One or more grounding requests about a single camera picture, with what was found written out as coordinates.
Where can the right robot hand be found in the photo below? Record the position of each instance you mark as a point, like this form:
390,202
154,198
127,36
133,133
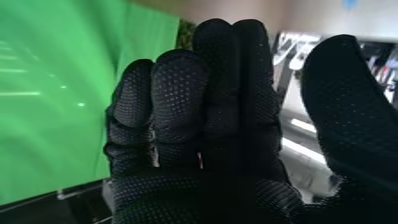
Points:
220,133

